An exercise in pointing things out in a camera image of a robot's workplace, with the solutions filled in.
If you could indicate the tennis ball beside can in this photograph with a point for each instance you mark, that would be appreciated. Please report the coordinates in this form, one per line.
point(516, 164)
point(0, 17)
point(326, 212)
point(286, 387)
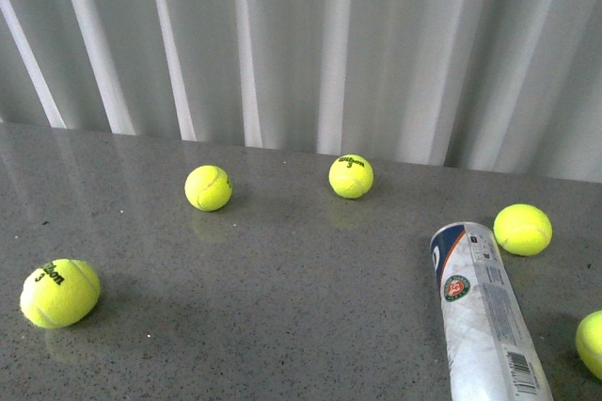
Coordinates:
point(522, 229)

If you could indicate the tennis ball right edge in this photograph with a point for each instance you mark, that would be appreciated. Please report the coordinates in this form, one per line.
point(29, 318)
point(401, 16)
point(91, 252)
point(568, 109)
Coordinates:
point(589, 342)

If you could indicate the tennis ball Wilson far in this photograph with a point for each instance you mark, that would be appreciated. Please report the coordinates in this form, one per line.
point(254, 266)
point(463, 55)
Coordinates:
point(351, 176)

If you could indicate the tennis ball middle left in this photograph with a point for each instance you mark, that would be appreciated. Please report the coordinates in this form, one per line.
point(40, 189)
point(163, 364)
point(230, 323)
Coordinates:
point(208, 188)

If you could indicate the white Wilson tennis can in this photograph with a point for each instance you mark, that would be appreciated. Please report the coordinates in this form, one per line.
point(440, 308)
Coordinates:
point(490, 351)

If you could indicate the tennis ball near left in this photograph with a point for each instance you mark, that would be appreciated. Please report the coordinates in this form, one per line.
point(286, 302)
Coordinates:
point(60, 293)

